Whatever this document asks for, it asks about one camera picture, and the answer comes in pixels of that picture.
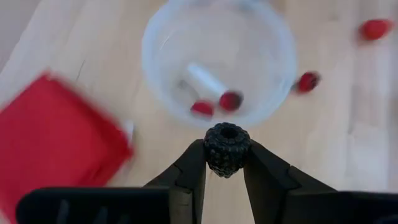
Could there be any red cherry with stem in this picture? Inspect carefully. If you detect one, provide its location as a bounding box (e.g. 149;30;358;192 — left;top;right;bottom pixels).
218;90;244;112
190;100;215;118

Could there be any blackberry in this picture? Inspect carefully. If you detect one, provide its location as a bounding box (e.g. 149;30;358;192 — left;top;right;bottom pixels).
203;121;252;179

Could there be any red folded cloth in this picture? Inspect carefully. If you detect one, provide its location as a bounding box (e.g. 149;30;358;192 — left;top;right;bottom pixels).
0;71;134;223

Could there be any dark cherry with stem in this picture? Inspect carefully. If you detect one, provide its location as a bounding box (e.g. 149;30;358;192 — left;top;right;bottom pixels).
292;70;322;95

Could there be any clear plastic round container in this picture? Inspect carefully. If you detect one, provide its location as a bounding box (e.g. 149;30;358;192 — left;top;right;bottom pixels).
141;0;298;130

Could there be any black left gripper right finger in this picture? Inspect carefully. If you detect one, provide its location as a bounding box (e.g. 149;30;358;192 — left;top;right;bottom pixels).
243;139;340;224

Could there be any red raspberry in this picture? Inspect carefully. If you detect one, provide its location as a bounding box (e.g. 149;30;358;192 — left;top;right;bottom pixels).
357;18;395;42

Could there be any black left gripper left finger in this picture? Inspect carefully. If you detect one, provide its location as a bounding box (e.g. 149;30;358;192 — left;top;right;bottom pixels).
143;138;208;224

